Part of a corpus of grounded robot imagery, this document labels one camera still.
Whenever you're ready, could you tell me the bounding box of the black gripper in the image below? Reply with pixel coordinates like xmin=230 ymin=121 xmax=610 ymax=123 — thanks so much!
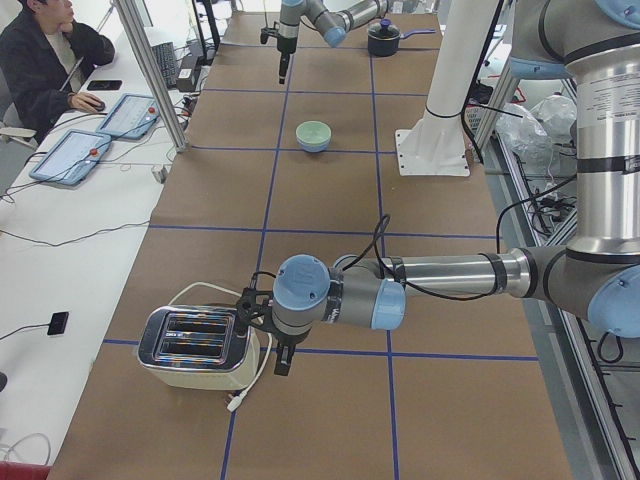
xmin=277 ymin=35 xmax=297 ymax=84
xmin=272 ymin=328 xmax=310 ymax=376

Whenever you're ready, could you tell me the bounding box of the green bowl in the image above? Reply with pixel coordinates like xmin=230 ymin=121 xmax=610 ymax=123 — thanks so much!
xmin=295 ymin=120 xmax=332 ymax=153

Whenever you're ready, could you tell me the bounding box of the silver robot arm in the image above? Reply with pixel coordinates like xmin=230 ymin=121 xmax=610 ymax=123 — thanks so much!
xmin=276 ymin=0 xmax=390 ymax=84
xmin=269 ymin=1 xmax=639 ymax=375

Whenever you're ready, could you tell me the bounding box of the cream toaster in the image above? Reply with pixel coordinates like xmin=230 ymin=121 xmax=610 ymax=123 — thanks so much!
xmin=137 ymin=282 xmax=260 ymax=391

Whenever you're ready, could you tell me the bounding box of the dark blue saucepan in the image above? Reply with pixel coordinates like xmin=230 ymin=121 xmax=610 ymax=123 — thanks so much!
xmin=367 ymin=18 xmax=436 ymax=57

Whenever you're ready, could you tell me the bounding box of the black keyboard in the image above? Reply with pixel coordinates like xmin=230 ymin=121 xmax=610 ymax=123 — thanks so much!
xmin=151 ymin=42 xmax=178 ymax=89

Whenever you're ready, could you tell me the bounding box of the upper teach pendant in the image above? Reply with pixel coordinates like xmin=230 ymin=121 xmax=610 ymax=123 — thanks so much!
xmin=96 ymin=94 xmax=159 ymax=140

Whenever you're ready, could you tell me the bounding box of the teach pendant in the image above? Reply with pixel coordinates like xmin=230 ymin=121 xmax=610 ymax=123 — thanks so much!
xmin=96 ymin=94 xmax=159 ymax=140
xmin=29 ymin=129 xmax=112 ymax=187

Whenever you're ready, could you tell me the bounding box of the white pillar with base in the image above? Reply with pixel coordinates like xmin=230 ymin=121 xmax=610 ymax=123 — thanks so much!
xmin=395 ymin=0 xmax=503 ymax=177

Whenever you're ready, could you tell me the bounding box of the black smartphone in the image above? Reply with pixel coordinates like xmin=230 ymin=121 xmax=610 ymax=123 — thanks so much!
xmin=87 ymin=80 xmax=123 ymax=91

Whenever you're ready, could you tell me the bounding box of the small black device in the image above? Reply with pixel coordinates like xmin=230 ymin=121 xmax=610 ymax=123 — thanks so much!
xmin=47 ymin=311 xmax=69 ymax=336

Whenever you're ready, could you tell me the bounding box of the lower teach pendant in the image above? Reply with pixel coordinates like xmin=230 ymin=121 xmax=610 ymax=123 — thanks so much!
xmin=29 ymin=129 xmax=112 ymax=187

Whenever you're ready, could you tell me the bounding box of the seated person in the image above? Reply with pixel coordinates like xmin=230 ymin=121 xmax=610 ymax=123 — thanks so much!
xmin=1 ymin=1 xmax=115 ymax=142

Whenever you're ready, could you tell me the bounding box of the clear plastic bag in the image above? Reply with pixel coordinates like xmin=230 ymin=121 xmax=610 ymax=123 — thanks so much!
xmin=495 ymin=95 xmax=577 ymax=168

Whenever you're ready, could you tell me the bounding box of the white toaster power cord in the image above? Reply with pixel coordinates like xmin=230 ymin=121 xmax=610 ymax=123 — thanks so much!
xmin=167 ymin=281 xmax=274 ymax=413

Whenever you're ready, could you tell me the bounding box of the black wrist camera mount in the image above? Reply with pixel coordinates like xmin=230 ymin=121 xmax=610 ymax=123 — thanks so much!
xmin=234 ymin=271 xmax=276 ymax=337

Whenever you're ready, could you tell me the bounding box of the aluminium frame post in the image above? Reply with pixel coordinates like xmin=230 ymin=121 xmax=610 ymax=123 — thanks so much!
xmin=113 ymin=0 xmax=187 ymax=153

